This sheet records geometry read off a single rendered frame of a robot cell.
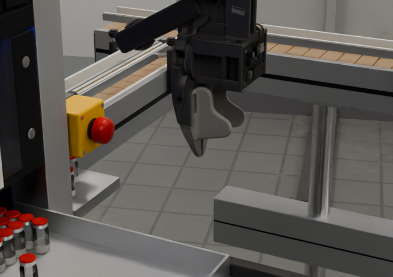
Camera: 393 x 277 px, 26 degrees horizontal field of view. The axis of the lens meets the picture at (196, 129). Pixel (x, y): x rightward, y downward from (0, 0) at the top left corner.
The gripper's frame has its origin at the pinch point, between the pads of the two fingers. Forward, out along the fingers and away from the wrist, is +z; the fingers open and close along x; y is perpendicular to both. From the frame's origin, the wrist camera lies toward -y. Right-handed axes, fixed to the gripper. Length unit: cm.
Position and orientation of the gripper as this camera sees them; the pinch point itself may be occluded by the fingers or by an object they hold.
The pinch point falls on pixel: (193, 144)
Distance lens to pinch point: 98.1
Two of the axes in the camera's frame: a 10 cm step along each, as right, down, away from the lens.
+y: 9.0, 1.7, -4.0
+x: 4.3, -3.5, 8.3
